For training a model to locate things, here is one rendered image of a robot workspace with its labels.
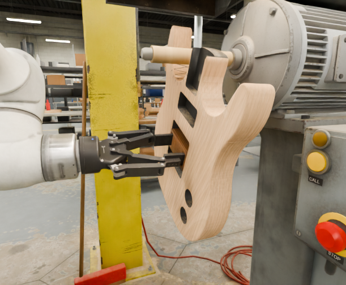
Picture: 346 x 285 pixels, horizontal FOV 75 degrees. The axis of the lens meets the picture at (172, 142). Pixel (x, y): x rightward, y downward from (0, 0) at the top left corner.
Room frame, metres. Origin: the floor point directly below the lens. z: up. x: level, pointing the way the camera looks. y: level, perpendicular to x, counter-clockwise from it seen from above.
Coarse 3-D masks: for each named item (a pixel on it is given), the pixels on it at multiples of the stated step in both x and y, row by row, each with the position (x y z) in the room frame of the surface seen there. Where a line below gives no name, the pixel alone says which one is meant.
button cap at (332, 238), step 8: (320, 224) 0.29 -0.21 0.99; (328, 224) 0.28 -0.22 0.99; (320, 232) 0.29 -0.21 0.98; (328, 232) 0.28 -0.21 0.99; (336, 232) 0.27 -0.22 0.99; (344, 232) 0.28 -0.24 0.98; (320, 240) 0.28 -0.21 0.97; (328, 240) 0.27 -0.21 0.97; (336, 240) 0.27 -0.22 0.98; (344, 240) 0.26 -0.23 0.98; (328, 248) 0.27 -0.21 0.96; (336, 248) 0.27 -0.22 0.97; (344, 248) 0.26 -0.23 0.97
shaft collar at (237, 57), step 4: (232, 52) 0.52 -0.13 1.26; (236, 52) 0.52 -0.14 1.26; (240, 52) 0.52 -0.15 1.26; (236, 56) 0.52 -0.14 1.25; (240, 56) 0.52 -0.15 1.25; (236, 60) 0.52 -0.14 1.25; (240, 60) 0.52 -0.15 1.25; (232, 64) 0.52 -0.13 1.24; (236, 64) 0.52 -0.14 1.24; (240, 64) 0.52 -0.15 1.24; (228, 68) 0.53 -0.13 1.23; (232, 68) 0.53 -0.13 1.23; (236, 68) 0.53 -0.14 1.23
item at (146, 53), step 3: (144, 48) 0.46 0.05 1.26; (147, 48) 0.46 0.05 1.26; (150, 48) 0.47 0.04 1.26; (141, 51) 0.47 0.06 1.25; (144, 51) 0.46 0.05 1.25; (147, 51) 0.46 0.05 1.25; (150, 51) 0.46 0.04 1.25; (141, 54) 0.47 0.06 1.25; (144, 54) 0.46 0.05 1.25; (147, 54) 0.46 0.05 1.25; (150, 54) 0.46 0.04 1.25; (144, 57) 0.46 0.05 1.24; (147, 57) 0.46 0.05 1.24; (150, 57) 0.46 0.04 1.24; (147, 60) 0.47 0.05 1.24; (150, 60) 0.47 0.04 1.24
